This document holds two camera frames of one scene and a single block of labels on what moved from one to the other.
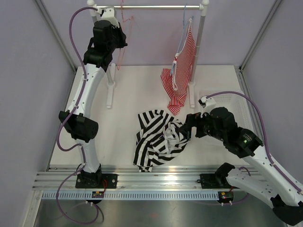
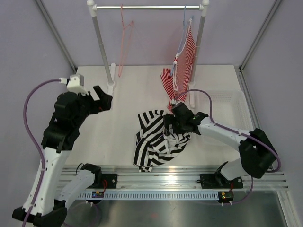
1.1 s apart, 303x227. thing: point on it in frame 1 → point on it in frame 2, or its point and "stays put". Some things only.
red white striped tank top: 176,81 stays put
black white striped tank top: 160,138 stays put
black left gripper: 117,30 → 103,104
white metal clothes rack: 111,84 stays put
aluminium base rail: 167,178 stays put
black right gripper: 194,120 → 170,119
